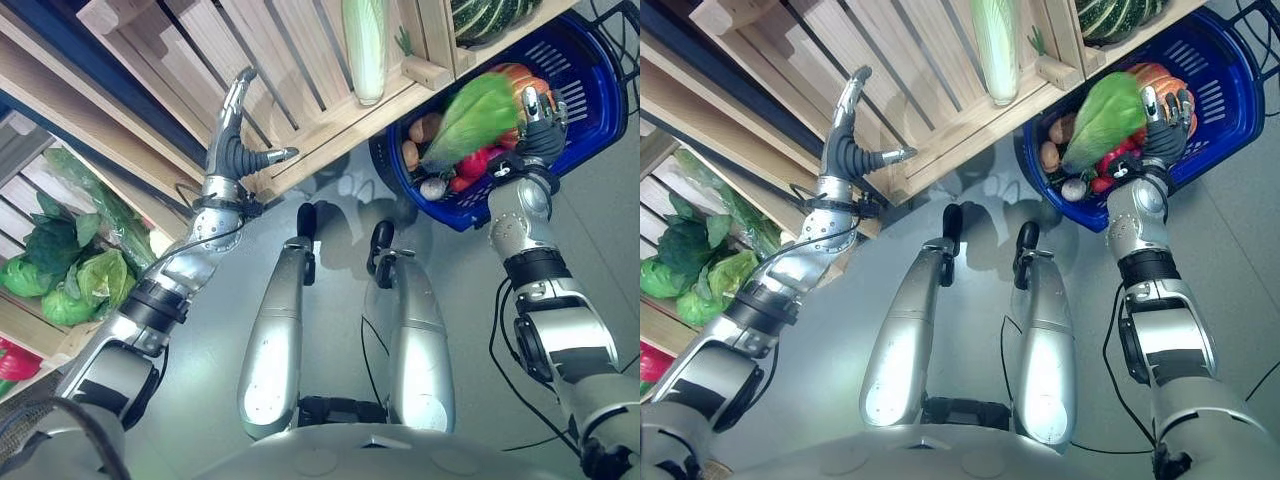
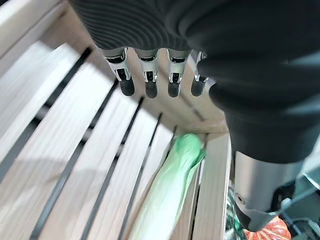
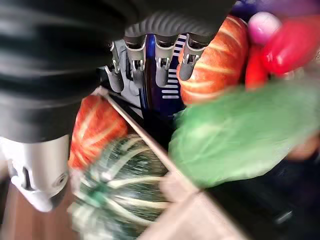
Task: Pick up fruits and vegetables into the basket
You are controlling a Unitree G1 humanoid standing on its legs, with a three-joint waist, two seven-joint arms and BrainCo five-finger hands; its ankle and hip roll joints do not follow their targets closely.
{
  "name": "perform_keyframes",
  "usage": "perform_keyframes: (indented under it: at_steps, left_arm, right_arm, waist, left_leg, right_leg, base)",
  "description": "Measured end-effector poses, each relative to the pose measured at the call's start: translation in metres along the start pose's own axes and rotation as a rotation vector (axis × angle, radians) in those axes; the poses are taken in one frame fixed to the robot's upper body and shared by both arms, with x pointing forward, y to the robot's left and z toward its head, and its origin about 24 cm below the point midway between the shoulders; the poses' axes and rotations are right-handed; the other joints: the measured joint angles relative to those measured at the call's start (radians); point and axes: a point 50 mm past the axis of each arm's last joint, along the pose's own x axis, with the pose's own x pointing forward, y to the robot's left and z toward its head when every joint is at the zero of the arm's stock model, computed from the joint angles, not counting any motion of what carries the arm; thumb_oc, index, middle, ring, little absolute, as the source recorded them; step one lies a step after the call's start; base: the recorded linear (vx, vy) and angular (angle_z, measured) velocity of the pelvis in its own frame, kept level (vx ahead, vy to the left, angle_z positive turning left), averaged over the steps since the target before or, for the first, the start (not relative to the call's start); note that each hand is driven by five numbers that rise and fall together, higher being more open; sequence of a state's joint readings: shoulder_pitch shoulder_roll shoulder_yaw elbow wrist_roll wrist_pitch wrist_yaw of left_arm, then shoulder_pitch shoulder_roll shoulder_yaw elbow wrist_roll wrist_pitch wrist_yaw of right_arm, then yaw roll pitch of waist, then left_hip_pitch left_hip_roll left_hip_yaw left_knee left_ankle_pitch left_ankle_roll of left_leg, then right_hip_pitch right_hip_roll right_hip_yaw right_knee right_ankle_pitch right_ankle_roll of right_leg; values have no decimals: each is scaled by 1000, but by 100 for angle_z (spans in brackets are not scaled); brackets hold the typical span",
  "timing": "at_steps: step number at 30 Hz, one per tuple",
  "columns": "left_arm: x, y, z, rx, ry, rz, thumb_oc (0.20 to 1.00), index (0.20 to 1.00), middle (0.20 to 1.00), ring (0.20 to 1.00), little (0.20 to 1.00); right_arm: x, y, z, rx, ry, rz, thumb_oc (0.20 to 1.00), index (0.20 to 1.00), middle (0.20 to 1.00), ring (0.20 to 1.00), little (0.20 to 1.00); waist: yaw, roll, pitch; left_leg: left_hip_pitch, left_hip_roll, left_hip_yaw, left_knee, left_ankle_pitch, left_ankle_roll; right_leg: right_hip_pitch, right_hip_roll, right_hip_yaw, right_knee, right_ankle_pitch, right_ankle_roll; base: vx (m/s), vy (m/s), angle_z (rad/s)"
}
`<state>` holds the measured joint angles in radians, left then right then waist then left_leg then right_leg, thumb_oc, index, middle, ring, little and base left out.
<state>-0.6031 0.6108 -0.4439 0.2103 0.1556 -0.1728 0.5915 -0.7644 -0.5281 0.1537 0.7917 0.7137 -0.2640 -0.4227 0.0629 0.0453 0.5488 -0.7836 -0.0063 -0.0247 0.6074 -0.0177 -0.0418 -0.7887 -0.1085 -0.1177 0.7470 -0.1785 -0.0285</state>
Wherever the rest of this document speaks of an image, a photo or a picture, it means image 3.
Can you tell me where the blue plastic shopping basket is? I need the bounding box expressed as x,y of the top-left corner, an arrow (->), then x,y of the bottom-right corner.
138,33 -> 188,151

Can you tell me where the orange striped pumpkin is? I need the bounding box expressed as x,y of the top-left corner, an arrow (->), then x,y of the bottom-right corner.
176,15 -> 249,105
67,94 -> 129,171

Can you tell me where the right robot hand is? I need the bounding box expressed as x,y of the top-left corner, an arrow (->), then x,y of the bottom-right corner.
0,0 -> 237,213

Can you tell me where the red bell pepper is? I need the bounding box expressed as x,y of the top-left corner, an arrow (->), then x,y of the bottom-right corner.
260,16 -> 320,76

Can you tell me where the pink round fruit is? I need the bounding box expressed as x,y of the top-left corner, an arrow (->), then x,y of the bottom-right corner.
248,11 -> 283,46

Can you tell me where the purple eggplant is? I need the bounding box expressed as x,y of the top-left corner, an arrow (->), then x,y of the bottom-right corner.
231,0 -> 320,18

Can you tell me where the red chili pepper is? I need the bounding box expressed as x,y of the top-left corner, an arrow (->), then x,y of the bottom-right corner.
244,44 -> 270,91

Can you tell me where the green striped pumpkin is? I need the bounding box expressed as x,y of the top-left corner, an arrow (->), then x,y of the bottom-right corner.
68,133 -> 173,240

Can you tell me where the green leafy cabbage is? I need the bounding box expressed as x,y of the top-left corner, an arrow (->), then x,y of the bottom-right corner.
167,79 -> 320,189

